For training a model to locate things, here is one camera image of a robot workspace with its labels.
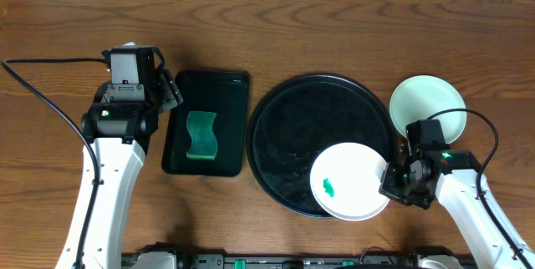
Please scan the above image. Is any white plate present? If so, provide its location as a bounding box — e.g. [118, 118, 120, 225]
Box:
[309, 142, 389, 221]

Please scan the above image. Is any green wavy sponge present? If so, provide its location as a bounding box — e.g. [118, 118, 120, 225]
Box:
[186, 111, 218, 160]

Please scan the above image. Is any pale green plate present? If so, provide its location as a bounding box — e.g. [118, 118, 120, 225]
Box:
[389, 75, 466, 138]

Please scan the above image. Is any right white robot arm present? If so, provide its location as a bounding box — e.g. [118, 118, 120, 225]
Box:
[379, 145, 534, 268]

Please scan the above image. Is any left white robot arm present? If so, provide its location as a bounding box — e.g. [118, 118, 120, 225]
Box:
[57, 43, 182, 268]

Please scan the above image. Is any dark green rectangular tray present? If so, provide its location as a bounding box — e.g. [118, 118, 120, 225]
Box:
[161, 70, 249, 177]

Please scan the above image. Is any round black tray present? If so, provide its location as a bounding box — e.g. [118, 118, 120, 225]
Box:
[246, 74, 398, 218]

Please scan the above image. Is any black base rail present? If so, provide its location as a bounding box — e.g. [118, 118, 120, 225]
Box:
[120, 242, 477, 269]

